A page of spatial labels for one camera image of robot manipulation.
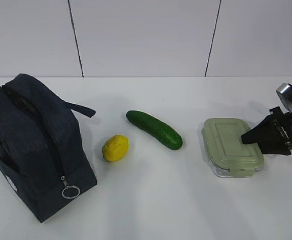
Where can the silver wrist camera on right gripper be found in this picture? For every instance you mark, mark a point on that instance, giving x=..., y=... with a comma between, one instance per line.
x=284, y=92

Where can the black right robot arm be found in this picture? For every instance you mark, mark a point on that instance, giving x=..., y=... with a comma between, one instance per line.
x=273, y=134

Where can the glass container with green lid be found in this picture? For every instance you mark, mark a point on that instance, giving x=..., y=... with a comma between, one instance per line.
x=227, y=155

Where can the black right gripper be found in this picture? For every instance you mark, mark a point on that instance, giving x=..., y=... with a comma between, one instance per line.
x=268, y=137

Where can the green cucumber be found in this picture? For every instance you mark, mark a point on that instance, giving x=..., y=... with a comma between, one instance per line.
x=161, y=131

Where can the dark navy zippered lunch bag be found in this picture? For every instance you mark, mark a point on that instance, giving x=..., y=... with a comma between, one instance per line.
x=41, y=152

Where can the yellow lemon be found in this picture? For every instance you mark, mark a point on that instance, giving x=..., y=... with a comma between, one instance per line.
x=115, y=148

